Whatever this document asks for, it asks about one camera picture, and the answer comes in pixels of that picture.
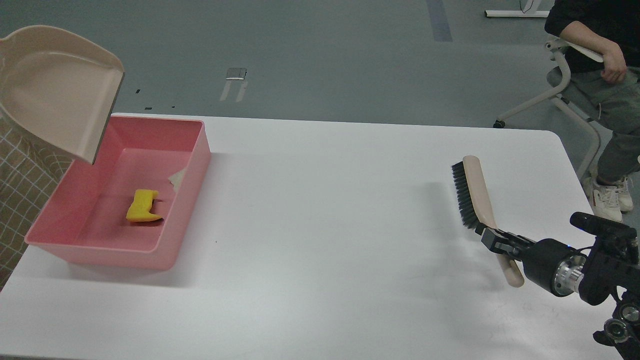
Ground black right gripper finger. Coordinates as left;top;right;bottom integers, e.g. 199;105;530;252
480;227;537;251
481;235;526;261

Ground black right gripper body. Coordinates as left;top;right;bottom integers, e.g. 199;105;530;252
519;238;587;297

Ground beige hand brush black bristles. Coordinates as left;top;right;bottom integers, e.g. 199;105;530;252
451;155;525;288

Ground triangular bread slice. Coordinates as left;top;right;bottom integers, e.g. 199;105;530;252
167;168;186;193

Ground yellow sponge piece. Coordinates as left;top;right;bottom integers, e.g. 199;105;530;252
125;189;163;223

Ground beige plastic dustpan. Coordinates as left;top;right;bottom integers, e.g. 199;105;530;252
1;25;125;164

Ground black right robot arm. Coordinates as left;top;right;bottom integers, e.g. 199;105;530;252
475;212;640;360

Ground pink plastic bin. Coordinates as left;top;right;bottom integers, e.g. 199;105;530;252
25;115;211;271

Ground seated person dark clothes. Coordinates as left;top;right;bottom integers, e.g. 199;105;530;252
544;0;640;223

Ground white office chair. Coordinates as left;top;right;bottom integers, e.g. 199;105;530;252
493;35;604;179

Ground white floor stand base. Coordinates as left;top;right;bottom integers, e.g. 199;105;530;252
484;10;550;18

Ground brown checkered cloth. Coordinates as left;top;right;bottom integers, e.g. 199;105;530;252
0;119;71;288

